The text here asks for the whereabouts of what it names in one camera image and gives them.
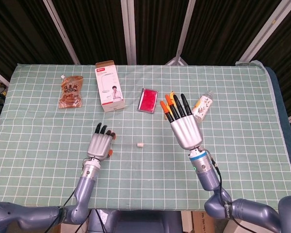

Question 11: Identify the brown sauce pouch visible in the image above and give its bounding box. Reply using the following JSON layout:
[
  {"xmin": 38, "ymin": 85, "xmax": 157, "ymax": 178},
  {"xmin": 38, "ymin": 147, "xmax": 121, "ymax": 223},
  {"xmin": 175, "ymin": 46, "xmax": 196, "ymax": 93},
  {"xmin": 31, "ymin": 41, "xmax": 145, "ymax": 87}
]
[{"xmin": 58, "ymin": 74, "xmax": 84, "ymax": 109}]

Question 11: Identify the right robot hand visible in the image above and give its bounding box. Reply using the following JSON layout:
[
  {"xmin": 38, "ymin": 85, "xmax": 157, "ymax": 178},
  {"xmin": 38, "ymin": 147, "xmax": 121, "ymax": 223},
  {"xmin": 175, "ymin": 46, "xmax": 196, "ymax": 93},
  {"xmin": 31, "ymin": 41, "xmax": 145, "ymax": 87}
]
[{"xmin": 160, "ymin": 93, "xmax": 204, "ymax": 150}]

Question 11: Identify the green checked tablecloth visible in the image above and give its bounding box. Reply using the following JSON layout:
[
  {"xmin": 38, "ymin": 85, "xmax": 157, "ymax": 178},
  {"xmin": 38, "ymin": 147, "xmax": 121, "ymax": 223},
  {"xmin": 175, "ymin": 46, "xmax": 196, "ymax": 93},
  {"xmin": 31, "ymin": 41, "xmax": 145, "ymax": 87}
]
[{"xmin": 0, "ymin": 62, "xmax": 291, "ymax": 214}]

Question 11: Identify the red ink pad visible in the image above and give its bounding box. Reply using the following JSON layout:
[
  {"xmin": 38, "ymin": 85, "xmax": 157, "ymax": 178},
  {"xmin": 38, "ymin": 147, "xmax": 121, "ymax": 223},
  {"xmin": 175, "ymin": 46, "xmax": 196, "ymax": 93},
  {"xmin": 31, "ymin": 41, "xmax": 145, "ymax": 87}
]
[{"xmin": 137, "ymin": 87, "xmax": 159, "ymax": 114}]

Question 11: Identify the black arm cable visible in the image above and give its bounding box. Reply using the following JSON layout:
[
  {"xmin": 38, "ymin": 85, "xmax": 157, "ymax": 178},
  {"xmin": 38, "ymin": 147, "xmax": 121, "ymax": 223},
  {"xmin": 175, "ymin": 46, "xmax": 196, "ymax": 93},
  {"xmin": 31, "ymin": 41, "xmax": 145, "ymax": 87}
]
[
  {"xmin": 52, "ymin": 186, "xmax": 79, "ymax": 233},
  {"xmin": 207, "ymin": 150, "xmax": 248, "ymax": 233}
]

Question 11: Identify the black curtain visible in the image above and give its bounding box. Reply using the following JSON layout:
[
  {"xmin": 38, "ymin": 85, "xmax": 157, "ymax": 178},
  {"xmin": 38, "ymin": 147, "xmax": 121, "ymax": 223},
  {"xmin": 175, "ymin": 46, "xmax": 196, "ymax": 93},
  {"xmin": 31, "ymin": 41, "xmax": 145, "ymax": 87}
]
[{"xmin": 0, "ymin": 0, "xmax": 291, "ymax": 117}]

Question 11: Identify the floral print bottle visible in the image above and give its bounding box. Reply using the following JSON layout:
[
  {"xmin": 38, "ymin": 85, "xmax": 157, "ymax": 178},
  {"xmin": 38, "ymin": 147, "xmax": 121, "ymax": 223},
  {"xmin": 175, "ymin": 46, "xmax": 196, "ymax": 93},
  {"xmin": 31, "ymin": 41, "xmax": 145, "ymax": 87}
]
[{"xmin": 191, "ymin": 90, "xmax": 214, "ymax": 123}]

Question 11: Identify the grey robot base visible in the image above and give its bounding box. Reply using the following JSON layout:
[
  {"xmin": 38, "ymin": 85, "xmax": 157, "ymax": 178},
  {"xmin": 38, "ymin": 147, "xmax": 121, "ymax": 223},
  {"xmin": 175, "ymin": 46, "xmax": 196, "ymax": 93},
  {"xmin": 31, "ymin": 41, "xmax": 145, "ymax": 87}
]
[{"xmin": 87, "ymin": 209, "xmax": 185, "ymax": 233}]

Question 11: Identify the yellow rubber chicken toy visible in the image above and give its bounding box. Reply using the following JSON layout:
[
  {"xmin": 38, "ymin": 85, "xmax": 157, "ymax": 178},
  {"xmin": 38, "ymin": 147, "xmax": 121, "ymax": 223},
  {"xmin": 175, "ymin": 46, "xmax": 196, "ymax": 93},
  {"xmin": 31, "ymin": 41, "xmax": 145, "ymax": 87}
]
[{"xmin": 164, "ymin": 90, "xmax": 177, "ymax": 120}]

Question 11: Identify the white lamp carton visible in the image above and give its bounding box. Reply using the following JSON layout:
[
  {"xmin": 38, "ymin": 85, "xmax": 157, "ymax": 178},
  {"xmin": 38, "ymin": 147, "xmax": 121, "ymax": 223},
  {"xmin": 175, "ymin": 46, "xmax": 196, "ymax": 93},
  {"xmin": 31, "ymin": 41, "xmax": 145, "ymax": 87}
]
[{"xmin": 95, "ymin": 60, "xmax": 126, "ymax": 113}]

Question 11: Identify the brown cardboard box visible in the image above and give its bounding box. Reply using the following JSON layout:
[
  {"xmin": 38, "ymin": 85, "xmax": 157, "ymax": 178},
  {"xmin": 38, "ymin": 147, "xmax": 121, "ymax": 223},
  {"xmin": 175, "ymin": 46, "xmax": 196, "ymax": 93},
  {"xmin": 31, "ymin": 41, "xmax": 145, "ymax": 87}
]
[{"xmin": 193, "ymin": 211, "xmax": 216, "ymax": 233}]

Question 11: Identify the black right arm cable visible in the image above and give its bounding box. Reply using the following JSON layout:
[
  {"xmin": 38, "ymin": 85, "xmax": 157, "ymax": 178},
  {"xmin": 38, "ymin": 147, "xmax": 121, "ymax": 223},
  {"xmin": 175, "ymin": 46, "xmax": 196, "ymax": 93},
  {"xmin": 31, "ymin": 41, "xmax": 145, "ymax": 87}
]
[{"xmin": 207, "ymin": 150, "xmax": 248, "ymax": 233}]

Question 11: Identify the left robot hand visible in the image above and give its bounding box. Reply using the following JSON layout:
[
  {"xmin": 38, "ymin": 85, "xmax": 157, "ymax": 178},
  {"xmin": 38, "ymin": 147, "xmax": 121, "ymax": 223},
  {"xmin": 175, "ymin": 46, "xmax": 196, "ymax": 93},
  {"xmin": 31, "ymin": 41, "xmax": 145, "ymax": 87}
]
[{"xmin": 86, "ymin": 122, "xmax": 117, "ymax": 161}]

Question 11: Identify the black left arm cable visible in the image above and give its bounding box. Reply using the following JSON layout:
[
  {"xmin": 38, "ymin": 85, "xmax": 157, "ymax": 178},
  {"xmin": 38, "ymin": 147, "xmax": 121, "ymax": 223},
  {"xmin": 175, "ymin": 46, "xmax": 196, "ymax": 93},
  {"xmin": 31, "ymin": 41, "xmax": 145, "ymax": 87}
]
[{"xmin": 52, "ymin": 186, "xmax": 79, "ymax": 233}]

